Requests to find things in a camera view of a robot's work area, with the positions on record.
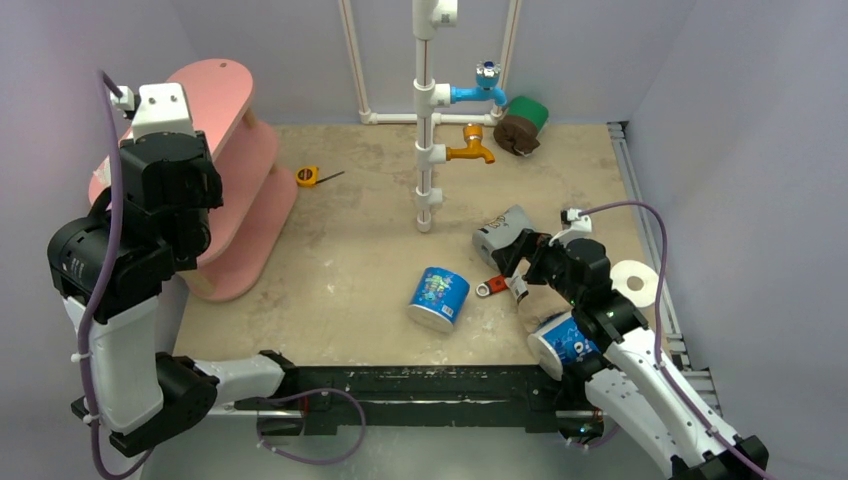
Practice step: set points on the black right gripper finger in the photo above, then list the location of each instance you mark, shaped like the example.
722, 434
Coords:
526, 268
529, 245

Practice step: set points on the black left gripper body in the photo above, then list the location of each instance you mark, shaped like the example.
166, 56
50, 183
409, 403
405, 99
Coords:
199, 234

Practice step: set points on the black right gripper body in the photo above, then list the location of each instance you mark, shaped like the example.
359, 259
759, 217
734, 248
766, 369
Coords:
530, 254

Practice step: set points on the grey toilet paper roll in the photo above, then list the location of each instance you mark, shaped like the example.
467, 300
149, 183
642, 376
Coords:
499, 233

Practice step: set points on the pink three-tier shelf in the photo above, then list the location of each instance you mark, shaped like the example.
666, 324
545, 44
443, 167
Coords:
258, 195

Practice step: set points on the blue toilet paper roll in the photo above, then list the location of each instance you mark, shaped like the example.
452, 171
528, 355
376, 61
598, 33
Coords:
438, 299

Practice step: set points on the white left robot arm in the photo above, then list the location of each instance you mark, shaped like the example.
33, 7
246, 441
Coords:
110, 266

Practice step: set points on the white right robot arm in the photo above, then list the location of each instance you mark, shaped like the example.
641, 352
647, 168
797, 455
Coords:
634, 381

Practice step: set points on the white toilet roll at right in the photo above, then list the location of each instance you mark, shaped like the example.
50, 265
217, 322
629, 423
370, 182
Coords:
637, 281

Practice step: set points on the blue wrapped roll near base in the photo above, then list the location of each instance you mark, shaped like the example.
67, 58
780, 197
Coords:
557, 343

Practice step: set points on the orange brass faucet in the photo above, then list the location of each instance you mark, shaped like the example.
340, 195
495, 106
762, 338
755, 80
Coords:
473, 149

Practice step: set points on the green brown wrapped roll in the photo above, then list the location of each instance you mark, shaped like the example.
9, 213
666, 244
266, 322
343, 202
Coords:
518, 130

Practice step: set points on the yellow tape measure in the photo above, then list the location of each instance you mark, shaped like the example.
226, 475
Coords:
311, 176

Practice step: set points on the blue plastic faucet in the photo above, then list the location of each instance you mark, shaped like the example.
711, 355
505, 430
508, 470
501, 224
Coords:
487, 77

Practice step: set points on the white PVC pipe stand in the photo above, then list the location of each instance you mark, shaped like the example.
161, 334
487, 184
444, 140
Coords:
439, 123

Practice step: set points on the red handled adjustable wrench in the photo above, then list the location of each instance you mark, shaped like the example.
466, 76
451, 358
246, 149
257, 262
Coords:
515, 284

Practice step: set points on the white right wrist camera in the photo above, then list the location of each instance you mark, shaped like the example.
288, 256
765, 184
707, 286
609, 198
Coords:
574, 225

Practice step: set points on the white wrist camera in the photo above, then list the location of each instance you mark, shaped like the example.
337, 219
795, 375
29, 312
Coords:
574, 225
155, 108

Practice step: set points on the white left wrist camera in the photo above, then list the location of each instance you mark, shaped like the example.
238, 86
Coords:
155, 108

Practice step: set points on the aluminium frame rail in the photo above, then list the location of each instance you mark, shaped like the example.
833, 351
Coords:
673, 338

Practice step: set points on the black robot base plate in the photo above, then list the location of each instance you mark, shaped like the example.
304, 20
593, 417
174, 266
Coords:
319, 399

